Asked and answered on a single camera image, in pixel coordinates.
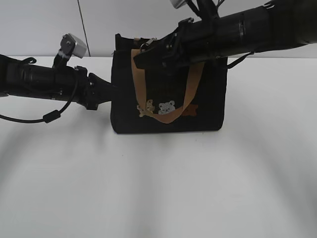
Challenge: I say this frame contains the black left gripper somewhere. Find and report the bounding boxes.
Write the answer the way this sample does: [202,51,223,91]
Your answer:
[74,66,119,111]

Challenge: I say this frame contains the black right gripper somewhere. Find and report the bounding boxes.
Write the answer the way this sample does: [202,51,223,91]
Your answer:
[133,17,198,71]

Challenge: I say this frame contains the silver ring zipper pull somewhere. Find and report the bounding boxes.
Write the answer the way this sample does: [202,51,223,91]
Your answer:
[140,38,158,51]

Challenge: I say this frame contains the black canvas tote bag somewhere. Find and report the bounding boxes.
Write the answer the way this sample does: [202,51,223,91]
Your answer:
[110,34,227,134]

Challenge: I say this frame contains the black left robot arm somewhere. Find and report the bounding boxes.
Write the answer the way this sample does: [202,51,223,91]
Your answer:
[0,55,119,110]

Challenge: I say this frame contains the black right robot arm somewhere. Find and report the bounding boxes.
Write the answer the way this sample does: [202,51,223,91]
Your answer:
[133,0,317,71]

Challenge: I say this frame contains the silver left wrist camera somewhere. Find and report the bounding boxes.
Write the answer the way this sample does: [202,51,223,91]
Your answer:
[58,33,88,59]

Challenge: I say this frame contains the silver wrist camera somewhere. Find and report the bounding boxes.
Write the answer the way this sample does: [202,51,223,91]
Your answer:
[170,0,187,9]
[58,33,88,59]

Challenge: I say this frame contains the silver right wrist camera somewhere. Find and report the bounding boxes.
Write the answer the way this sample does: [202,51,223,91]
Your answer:
[170,0,187,9]

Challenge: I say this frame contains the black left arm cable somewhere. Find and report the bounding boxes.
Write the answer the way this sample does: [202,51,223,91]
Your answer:
[0,74,80,124]

